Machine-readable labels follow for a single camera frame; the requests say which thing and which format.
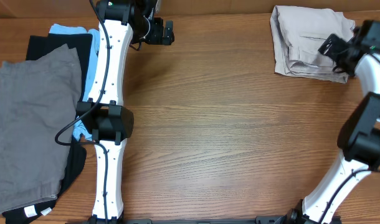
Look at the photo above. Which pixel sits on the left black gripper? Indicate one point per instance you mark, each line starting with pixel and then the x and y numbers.
pixel 156 36

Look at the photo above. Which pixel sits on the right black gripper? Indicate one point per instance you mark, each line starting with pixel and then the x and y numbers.
pixel 332 51

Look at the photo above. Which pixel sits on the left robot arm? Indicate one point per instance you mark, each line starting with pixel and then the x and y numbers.
pixel 121 25

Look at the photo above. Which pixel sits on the beige cotton shorts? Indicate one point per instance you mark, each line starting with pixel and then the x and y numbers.
pixel 298 33

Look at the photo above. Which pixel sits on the light blue shirt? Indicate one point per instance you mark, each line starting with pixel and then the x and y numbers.
pixel 79 128

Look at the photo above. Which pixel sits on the grey shorts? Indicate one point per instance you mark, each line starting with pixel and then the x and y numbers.
pixel 37 99

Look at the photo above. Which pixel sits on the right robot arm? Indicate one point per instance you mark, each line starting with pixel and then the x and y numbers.
pixel 359 139

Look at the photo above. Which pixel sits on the black garment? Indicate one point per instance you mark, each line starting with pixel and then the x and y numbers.
pixel 40 46

